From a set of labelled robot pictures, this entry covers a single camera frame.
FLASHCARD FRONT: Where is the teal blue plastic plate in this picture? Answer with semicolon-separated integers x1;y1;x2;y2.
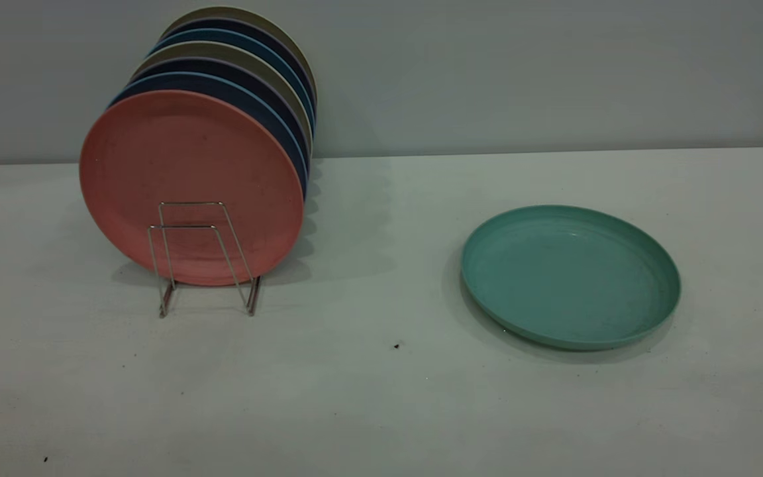
150;28;316;133

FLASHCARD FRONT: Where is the dark purple plate lavender rim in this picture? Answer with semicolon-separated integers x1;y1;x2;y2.
160;18;317;113
131;56;313;166

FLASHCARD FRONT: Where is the green plastic plate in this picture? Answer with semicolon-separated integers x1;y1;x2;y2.
460;205;682;351

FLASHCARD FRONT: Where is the metal wire plate rack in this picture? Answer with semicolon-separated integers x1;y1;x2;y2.
148;201;262;318

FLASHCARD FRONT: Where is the pink plastic plate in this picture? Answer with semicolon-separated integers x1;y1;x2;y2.
79;89;305;287

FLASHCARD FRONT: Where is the beige plastic plate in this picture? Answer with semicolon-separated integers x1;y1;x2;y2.
160;7;318;100
132;41;314;153

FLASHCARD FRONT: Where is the navy plate light blue rim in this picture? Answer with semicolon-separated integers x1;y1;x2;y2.
109;72;309;199

